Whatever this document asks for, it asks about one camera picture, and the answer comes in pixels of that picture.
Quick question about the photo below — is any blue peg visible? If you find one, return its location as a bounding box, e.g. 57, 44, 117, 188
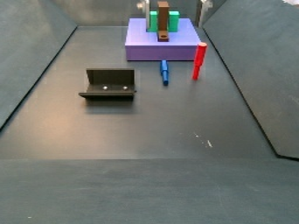
161, 60, 170, 86

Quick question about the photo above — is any black angle fixture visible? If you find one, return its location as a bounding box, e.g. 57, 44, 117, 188
79, 68, 137, 99

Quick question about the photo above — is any purple base block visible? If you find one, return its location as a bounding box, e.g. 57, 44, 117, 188
126, 18, 202, 61

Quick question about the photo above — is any red peg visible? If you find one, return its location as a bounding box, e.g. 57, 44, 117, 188
193, 42, 209, 80

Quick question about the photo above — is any green left block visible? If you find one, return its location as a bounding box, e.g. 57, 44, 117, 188
169, 11, 181, 32

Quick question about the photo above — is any brown L-shaped block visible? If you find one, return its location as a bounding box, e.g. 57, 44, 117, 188
158, 1, 170, 42

